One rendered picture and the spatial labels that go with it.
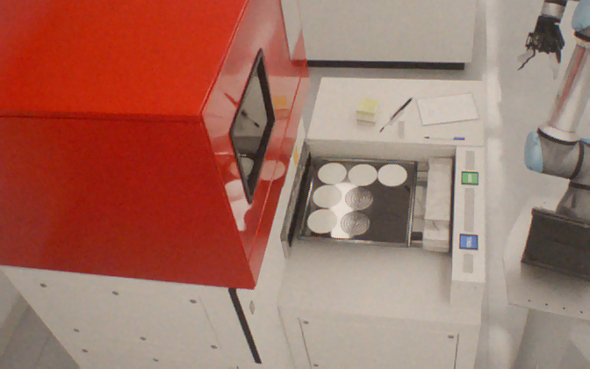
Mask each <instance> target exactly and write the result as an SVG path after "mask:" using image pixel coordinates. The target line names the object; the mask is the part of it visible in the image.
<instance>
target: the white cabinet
mask: <svg viewBox="0 0 590 369"><path fill-rule="evenodd" d="M278 310H279V314H280V316H281V320H282V323H283V326H284V333H285V336H286V339H288V343H289V345H290V349H291V355H292V359H293V362H294V365H295V368H296V369H473V366H474V359H475V354H477V348H478V336H479V331H480V327H479V326H471V325H461V324H452V323H442V322H424V321H415V320H406V319H396V318H387V317H377V316H368V315H350V314H340V313H331V312H321V311H312V310H302V309H293V308H283V307H279V308H278Z"/></svg>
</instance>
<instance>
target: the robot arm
mask: <svg viewBox="0 0 590 369"><path fill-rule="evenodd" d="M568 1H573V2H578V5H577V6H576V8H575V10H574V13H573V14H572V21H571V26H572V29H573V30H574V31H575V32H574V34H573V37H574V39H575V40H576V45H575V47H574V49H573V51H572V57H571V59H570V61H569V63H568V66H567V68H566V71H565V74H564V76H563V79H562V82H561V84H560V86H559V89H558V93H557V95H556V97H555V100H554V102H553V106H552V107H551V110H550V114H549V116H548V119H547V120H546V121H545V122H543V123H541V124H540V125H539V127H538V130H537V131H531V132H529V134H528V135H527V138H526V141H525V144H524V152H523V159H524V163H525V166H526V167H527V169H529V170H533V172H537V173H539V174H544V175H549V176H553V177H560V178H564V179H570V182H569V185H568V188H567V191H565V194H564V195H563V197H562V198H561V200H559V202H558V204H557V206H556V210H555V212H556V213H561V214H564V215H565V216H566V215H569V217H573V218H576V219H580V220H583V221H590V139H589V138H585V137H581V138H580V139H579V136H578V134H577V132H576V130H577V128H578V126H579V122H580V120H581V117H582V115H583V112H584V111H585V109H586V105H587V102H588V99H589V98H590V0H544V1H543V6H542V9H541V13H540V14H541V15H542V16H538V19H537V21H536V27H535V30H534V32H529V35H528V39H527V42H526V45H525V47H527V51H526V53H524V54H519V55H517V57H516V59H518V60H519V65H518V68H517V70H518V71H519V70H520V69H523V68H524V66H525V64H527V63H528V62H529V59H530V58H532V57H534V56H535V55H536V50H538V53H541V52H545V53H546V54H548V55H549V56H550V60H549V64H550V67H551V68H552V69H553V75H554V79H555V80H556V79H557V78H558V73H559V69H560V63H561V54H562V53H561V49H563V47H564V46H565V41H564V38H563V35H562V33H561V30H560V26H559V25H556V24H555V23H558V24H561V21H562V19H561V18H563V16H564V14H565V9H566V6H567V4H568ZM529 36H530V37H531V38H530V41H529V44H528V40H529ZM532 38H533V39H532ZM531 39H532V41H531ZM530 42H531V43H530ZM578 140H579V141H578Z"/></svg>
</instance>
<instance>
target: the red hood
mask: <svg viewBox="0 0 590 369"><path fill-rule="evenodd" d="M309 87H310V76H309V69H308V63H307V57H306V51H305V45H304V38H303V32H302V25H301V19H300V12H299V0H0V265H9V266H17V267H19V268H28V269H39V270H49V271H66V272H77V273H87V274H97V275H106V276H110V277H116V278H127V279H145V280H155V281H165V282H175V283H185V284H195V285H205V286H219V287H224V288H234V289H243V290H255V288H256V286H257V281H258V278H259V275H260V271H261V268H262V263H263V258H264V254H265V250H266V247H267V243H268V240H269V236H270V233H271V230H272V226H273V222H274V219H275V216H276V212H277V205H278V201H279V199H280V195H281V191H282V187H283V184H284V178H285V174H286V171H287V167H288V163H290V160H291V153H292V150H293V146H294V142H295V140H296V135H297V131H298V128H299V122H300V119H301V114H302V111H303V108H304V104H305V101H306V97H307V94H308V91H309Z"/></svg>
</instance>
